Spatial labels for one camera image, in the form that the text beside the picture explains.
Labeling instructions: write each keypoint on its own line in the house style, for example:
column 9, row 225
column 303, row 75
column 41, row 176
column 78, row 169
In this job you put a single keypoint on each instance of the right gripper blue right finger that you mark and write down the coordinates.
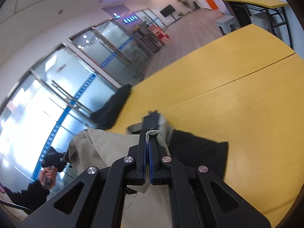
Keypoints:
column 197, row 196

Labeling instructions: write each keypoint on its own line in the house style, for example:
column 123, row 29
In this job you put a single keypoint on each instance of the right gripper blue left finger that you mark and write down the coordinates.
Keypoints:
column 96, row 197

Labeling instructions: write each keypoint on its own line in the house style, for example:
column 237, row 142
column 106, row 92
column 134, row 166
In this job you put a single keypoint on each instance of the grey and black jacket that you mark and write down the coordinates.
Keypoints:
column 149, row 205

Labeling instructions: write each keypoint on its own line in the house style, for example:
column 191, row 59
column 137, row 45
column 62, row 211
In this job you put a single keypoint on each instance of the person left forearm black sleeve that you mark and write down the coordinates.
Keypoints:
column 32, row 198

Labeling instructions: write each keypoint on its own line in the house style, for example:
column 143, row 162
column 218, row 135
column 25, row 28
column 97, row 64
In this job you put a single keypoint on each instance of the person left hand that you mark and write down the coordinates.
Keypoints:
column 48, row 177

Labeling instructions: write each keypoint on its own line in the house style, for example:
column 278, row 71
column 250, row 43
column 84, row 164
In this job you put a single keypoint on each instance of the black garment on table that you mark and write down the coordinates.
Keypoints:
column 106, row 116

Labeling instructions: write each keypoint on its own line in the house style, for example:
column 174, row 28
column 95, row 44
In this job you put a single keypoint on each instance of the red crates stack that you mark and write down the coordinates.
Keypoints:
column 160, row 34

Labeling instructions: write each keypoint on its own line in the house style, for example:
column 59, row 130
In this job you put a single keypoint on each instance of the grey plastic stool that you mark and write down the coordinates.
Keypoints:
column 227, row 24

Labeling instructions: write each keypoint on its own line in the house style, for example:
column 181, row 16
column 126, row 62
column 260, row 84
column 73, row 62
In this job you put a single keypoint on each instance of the wall television screen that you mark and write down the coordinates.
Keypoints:
column 167, row 11

